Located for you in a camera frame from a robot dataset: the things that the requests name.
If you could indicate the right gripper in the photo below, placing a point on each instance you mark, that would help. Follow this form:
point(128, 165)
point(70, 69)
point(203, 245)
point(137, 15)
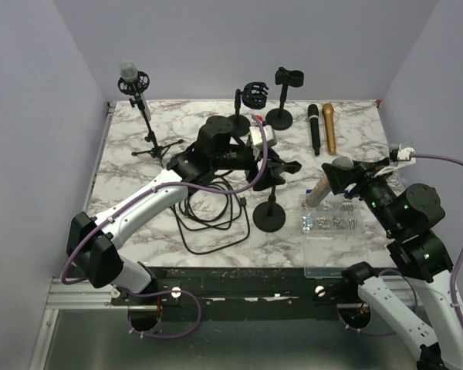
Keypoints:
point(340, 177)

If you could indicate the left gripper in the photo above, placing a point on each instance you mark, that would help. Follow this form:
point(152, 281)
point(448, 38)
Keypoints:
point(269, 176)

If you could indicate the glitter microphone silver grille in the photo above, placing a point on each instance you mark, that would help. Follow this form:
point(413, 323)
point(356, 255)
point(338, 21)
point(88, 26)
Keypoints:
point(322, 189)

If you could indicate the black clip microphone stand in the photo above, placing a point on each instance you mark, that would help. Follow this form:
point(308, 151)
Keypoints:
point(280, 118)

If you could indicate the black round base stand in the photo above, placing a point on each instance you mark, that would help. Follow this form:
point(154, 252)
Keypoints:
point(269, 216)

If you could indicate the black microphone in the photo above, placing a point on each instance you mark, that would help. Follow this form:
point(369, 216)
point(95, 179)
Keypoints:
point(313, 118)

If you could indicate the gold microphone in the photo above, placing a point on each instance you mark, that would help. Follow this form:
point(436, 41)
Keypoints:
point(328, 113)

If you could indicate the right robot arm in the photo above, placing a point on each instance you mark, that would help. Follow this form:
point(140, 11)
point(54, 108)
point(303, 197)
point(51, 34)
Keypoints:
point(419, 254)

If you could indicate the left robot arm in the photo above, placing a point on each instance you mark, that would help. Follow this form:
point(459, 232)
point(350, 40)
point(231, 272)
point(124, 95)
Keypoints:
point(93, 242)

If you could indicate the silver microphone on tripod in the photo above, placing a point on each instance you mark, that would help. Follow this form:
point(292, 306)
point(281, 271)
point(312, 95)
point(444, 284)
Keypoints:
point(133, 83)

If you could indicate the clear plastic screw box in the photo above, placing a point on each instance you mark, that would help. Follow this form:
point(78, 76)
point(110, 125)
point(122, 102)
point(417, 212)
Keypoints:
point(332, 235)

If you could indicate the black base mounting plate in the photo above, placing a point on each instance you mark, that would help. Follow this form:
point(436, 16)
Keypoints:
point(241, 294)

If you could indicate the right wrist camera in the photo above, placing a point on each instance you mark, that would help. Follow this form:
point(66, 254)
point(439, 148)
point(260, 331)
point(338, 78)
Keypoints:
point(399, 154)

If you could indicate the black tripod shock mount stand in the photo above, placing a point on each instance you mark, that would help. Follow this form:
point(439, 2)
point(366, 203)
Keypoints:
point(158, 151)

